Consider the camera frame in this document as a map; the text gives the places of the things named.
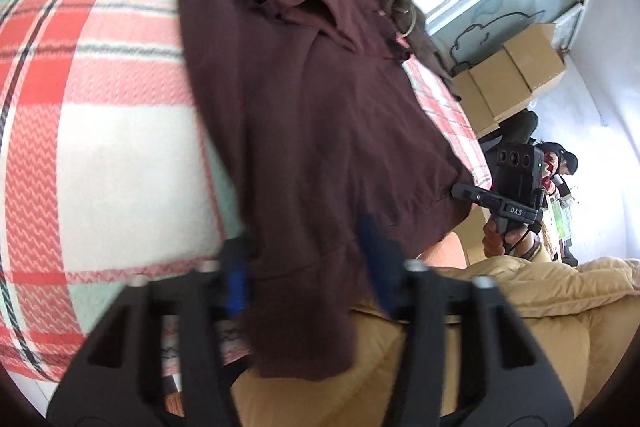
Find red plaid bed sheet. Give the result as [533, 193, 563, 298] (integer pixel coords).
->
[0, 0, 491, 383]

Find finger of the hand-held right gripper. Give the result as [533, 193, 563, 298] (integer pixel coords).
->
[451, 183, 502, 211]

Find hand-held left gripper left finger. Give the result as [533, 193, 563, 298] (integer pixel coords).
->
[45, 237, 256, 427]

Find person's tan jacket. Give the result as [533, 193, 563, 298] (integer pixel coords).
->
[230, 232, 640, 427]

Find person's right hand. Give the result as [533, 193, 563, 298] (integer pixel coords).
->
[481, 214, 543, 261]

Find maroon sweatshirt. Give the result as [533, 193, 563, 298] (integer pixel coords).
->
[157, 0, 476, 380]

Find glass door with cartoon drawing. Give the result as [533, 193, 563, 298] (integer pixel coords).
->
[425, 0, 588, 80]

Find olive drawstring pants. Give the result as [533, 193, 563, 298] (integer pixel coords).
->
[362, 0, 463, 102]

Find dark bundle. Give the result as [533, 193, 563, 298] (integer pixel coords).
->
[477, 109, 541, 152]

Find brown cardboard box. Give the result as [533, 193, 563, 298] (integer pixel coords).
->
[505, 23, 566, 100]
[450, 69, 498, 135]
[470, 48, 533, 122]

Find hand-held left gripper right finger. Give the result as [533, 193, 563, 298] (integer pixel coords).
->
[356, 213, 576, 427]

